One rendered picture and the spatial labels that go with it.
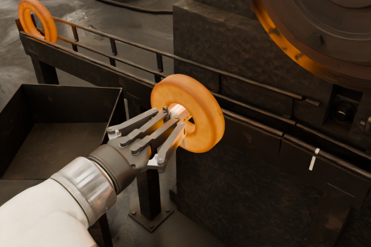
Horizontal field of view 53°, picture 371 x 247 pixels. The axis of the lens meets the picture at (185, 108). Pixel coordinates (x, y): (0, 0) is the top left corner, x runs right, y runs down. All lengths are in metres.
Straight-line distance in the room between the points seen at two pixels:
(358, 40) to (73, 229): 0.46
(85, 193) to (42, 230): 0.07
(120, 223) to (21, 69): 1.37
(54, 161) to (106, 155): 0.42
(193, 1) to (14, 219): 0.71
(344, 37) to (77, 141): 0.69
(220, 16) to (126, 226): 0.93
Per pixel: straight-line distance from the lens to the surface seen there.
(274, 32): 0.74
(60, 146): 1.01
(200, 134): 0.67
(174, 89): 0.65
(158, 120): 0.64
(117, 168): 0.56
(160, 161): 0.57
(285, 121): 0.90
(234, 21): 0.93
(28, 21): 1.56
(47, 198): 0.52
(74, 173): 0.54
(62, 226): 0.51
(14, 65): 2.64
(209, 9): 0.99
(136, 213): 1.56
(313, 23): 0.60
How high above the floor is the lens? 1.26
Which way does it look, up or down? 38 degrees down
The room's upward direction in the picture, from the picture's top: straight up
